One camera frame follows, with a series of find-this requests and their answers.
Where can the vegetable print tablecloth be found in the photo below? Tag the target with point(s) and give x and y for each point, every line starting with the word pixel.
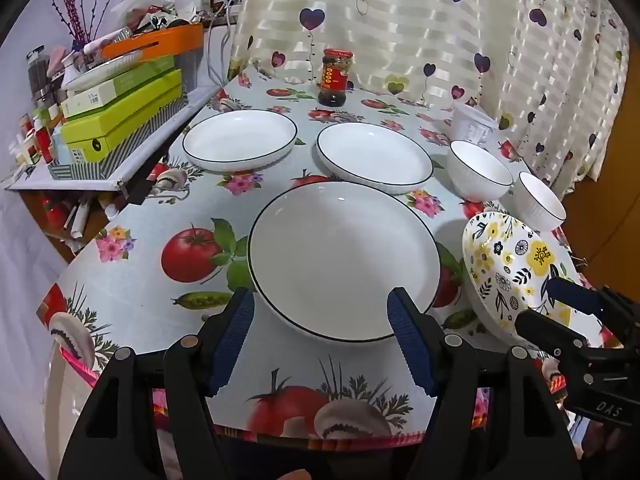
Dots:
pixel 150 290

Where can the pale green flat box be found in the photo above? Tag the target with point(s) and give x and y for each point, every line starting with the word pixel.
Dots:
pixel 115 92

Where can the red label sauce jar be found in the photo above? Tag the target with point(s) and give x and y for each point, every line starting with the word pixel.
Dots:
pixel 335 80

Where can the red container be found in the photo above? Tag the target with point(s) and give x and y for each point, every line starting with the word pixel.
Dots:
pixel 54 212

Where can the wooden cabinet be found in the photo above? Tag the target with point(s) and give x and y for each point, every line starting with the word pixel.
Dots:
pixel 607 200

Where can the purple decorative branches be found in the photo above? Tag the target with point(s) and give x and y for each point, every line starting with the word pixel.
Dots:
pixel 70 5

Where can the black binder clip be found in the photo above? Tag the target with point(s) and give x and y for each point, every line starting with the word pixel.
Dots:
pixel 580 261

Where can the lime green box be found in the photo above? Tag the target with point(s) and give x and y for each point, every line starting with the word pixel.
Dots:
pixel 125 122

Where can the heart print curtain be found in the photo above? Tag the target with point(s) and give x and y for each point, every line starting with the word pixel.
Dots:
pixel 410 25

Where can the white side board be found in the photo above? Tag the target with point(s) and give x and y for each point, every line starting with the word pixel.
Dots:
pixel 150 147

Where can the dark glass jar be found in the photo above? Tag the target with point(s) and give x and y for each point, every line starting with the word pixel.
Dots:
pixel 36 75

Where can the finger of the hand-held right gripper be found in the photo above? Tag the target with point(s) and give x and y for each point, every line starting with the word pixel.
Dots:
pixel 547 335
pixel 572 295

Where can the orange tray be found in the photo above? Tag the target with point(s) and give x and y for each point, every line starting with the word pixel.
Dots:
pixel 165 40

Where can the white plastic tub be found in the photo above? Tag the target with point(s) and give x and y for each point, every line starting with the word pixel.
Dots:
pixel 472 125

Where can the striped box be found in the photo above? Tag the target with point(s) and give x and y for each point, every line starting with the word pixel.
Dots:
pixel 125 152

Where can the yellow floral plate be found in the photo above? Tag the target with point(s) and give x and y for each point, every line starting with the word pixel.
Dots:
pixel 510 270

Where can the white rolled tube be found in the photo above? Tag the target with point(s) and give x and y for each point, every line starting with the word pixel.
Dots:
pixel 80 220

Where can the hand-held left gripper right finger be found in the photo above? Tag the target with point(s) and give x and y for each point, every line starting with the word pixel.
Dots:
pixel 407 340

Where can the white ribbed bowl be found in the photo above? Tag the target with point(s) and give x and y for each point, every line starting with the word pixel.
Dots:
pixel 540 205
pixel 477 175

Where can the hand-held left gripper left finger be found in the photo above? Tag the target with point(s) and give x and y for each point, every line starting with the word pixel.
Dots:
pixel 235 340

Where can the white plate with black rim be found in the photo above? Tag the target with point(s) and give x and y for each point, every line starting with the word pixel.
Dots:
pixel 372 155
pixel 240 137
pixel 340 255

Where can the dark green flat box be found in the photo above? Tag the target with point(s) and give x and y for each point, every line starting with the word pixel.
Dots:
pixel 150 66

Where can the group of small bottles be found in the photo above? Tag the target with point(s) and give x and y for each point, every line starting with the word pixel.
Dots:
pixel 35 140

